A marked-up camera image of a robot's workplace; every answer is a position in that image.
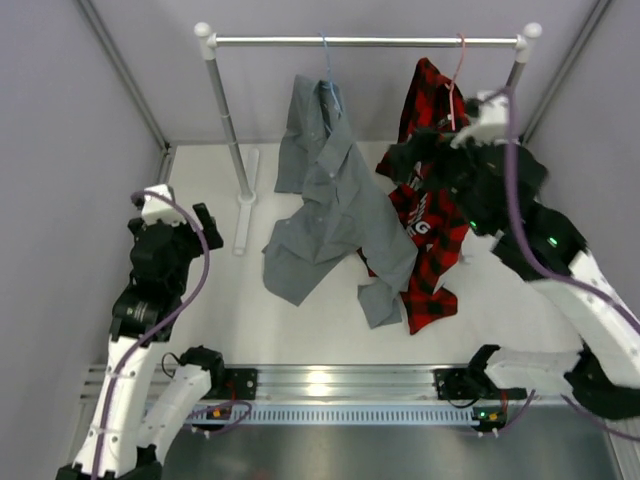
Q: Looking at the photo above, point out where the light blue wire hanger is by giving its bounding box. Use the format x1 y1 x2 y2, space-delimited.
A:
319 31 343 119

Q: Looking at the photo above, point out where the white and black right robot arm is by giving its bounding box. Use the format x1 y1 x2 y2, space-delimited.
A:
386 129 639 420

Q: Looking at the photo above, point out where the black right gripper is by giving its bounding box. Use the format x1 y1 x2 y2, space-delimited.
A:
387 127 495 240

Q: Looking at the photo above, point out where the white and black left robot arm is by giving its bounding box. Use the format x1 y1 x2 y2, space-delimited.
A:
57 203 226 479

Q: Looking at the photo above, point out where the grey button shirt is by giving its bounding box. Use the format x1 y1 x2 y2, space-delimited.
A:
263 75 418 328

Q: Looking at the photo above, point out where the pink wire hanger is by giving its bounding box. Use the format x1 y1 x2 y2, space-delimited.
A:
448 33 466 132

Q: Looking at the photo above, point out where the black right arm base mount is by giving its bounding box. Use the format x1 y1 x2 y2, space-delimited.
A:
434 367 494 401

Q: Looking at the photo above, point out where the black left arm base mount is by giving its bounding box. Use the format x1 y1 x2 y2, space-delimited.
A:
205 368 258 400

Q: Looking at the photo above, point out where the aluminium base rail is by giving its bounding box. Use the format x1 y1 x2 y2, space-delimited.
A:
82 363 581 401

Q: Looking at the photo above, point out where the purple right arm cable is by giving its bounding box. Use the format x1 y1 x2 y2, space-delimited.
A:
479 87 640 441

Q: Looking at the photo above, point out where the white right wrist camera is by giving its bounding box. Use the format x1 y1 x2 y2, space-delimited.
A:
450 88 517 149

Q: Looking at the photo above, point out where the grey slotted cable duct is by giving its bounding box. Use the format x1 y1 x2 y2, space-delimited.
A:
185 404 504 427

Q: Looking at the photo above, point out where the silver white clothes rack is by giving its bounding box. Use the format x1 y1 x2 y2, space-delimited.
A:
194 22 542 256

